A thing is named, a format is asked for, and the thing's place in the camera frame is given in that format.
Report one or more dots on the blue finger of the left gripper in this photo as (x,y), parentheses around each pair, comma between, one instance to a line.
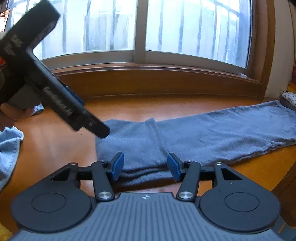
(96,126)
(67,96)

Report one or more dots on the grey-blue sweatpants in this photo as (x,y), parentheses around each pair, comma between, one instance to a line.
(228,135)

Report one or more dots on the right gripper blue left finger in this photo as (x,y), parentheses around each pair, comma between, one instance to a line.
(104,173)

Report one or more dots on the person's left hand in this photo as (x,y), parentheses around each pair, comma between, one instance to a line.
(10,114)

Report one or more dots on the window with metal bars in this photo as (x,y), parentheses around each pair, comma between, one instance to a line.
(214,35)

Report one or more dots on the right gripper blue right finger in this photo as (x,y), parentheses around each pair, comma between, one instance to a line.
(188,173)

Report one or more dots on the light blue denim garment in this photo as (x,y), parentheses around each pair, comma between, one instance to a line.
(10,142)

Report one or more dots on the white grey patterned folded cloth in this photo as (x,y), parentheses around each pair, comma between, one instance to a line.
(288,99)

